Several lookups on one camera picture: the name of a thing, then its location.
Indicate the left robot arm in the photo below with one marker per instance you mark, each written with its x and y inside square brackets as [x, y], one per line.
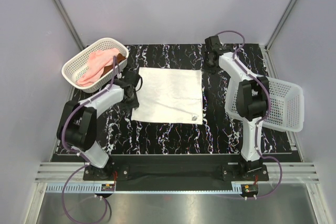
[77, 129]

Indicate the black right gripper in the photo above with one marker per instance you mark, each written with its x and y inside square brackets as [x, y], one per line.
[211, 70]

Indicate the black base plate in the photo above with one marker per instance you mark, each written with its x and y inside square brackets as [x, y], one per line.
[175, 173]

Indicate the left controller board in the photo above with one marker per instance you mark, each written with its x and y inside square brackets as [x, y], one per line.
[109, 187]

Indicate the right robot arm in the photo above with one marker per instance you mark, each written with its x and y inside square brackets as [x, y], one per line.
[251, 157]

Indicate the white perforated basket right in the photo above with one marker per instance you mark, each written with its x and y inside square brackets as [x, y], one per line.
[286, 106]

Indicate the controller board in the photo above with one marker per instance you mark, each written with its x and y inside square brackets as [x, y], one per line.
[109, 187]
[250, 190]

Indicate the white towel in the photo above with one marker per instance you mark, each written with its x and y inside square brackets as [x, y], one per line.
[169, 96]

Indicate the white perforated basket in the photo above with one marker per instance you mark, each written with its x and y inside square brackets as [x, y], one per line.
[73, 69]
[286, 106]

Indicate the white perforated basket left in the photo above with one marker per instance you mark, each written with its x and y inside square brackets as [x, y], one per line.
[73, 69]

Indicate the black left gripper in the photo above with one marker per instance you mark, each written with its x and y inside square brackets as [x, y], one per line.
[135, 104]

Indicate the brown towel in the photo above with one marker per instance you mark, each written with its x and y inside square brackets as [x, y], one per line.
[107, 68]

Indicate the pink towel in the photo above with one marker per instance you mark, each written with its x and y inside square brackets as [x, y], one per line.
[96, 63]

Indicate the right controller board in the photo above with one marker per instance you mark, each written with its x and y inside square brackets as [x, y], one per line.
[250, 190]

